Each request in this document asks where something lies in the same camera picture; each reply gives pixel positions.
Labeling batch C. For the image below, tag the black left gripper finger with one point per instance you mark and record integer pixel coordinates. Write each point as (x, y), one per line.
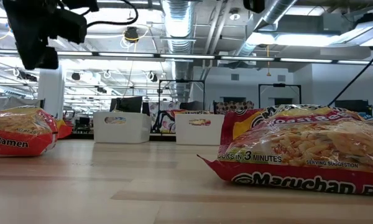
(32, 59)
(49, 57)

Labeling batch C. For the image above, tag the orange chicken ramen noodle pack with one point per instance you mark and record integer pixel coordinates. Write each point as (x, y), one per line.
(18, 130)

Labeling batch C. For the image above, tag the blue soy sauce ramen pack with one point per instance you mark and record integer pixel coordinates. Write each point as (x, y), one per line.
(115, 120)

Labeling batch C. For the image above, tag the round ceiling fixture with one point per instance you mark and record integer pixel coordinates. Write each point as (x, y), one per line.
(234, 16)

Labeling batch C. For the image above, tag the white building column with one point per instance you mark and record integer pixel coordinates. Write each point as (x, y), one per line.
(51, 90)

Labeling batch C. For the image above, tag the grey curtain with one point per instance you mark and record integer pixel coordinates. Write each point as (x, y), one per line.
(9, 102)

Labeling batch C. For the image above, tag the long linear ceiling light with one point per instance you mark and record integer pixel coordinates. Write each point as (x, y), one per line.
(127, 55)

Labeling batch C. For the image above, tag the black computer monitor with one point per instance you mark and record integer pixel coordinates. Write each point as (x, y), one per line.
(126, 104)
(351, 105)

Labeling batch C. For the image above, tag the black white-dotted cloth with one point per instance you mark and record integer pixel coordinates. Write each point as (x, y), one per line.
(233, 107)

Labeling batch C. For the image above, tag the white plastic bin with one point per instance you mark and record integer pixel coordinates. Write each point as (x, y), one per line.
(133, 130)
(181, 132)

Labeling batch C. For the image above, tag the silver spiral ventilation duct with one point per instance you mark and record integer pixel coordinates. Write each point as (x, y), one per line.
(276, 12)
(177, 25)

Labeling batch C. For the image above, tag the grey wall vent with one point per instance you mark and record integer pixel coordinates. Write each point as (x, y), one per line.
(234, 76)
(281, 78)

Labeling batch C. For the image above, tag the black rectangular stand frame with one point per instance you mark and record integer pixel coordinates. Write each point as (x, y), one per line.
(279, 85)
(181, 81)

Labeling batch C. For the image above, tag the black ceiling camera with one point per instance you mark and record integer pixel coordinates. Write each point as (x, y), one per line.
(131, 34)

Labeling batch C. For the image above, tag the black aluminium table frame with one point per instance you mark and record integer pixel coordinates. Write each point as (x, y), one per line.
(163, 137)

